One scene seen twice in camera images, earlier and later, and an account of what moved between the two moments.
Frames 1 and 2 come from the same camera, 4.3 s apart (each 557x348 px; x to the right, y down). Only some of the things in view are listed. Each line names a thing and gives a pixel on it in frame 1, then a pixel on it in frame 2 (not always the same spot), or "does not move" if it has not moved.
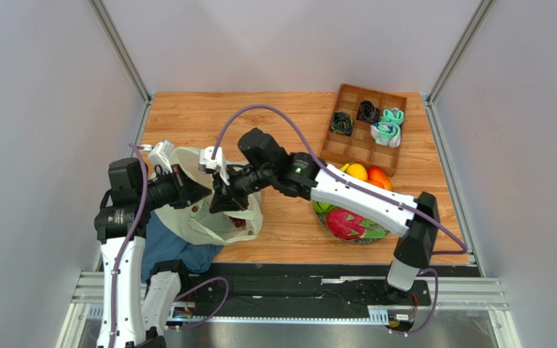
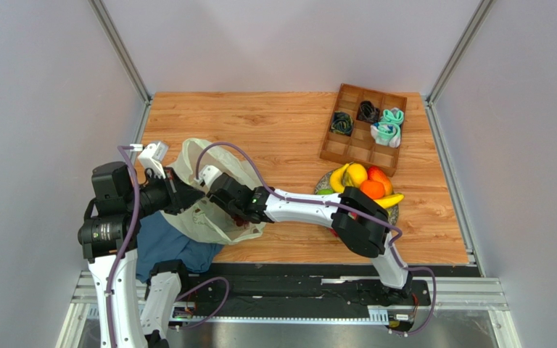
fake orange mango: (377, 177) does not move
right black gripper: (230, 188) to (230, 199)
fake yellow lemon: (357, 170) does not move
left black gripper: (187, 191) does not move
